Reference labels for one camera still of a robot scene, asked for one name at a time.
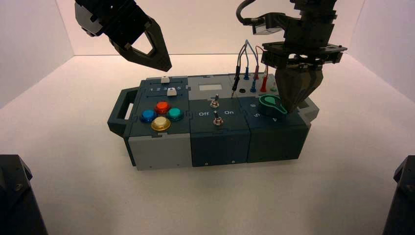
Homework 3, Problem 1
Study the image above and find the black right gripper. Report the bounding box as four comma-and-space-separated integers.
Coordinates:
261, 6, 348, 115

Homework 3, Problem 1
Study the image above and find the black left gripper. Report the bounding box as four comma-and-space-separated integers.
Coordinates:
75, 0, 173, 72

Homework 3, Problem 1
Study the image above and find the green pointer knob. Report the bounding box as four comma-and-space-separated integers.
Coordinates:
258, 94, 288, 118

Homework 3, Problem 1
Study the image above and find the orange-red round push button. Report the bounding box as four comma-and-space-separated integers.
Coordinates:
154, 101, 171, 115

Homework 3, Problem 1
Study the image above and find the blue round push button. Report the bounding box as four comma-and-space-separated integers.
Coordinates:
139, 109, 158, 123

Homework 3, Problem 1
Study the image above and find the teal round push button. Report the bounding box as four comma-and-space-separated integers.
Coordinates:
166, 108, 184, 121

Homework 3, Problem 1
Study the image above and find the yellow round push button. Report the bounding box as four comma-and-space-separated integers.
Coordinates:
151, 116, 171, 132

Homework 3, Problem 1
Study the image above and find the dark teal grey task box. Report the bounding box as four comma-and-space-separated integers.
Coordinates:
107, 75, 320, 171

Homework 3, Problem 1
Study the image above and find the red jumper wire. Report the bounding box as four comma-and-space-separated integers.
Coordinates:
254, 46, 269, 93

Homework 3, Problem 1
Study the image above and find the blue jumper wire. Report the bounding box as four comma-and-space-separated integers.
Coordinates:
241, 39, 260, 94

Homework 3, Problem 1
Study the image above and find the black jumper wire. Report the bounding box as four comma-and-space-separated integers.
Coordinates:
231, 45, 248, 99

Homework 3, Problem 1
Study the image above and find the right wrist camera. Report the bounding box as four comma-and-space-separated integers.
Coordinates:
251, 12, 291, 36

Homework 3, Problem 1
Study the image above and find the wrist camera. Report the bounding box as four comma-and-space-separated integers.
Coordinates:
74, 2, 105, 37
251, 12, 291, 36

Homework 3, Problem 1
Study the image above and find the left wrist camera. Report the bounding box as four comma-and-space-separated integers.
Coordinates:
74, 2, 105, 37

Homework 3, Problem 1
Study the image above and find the black camera cable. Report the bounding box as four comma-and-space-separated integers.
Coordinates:
235, 0, 260, 26

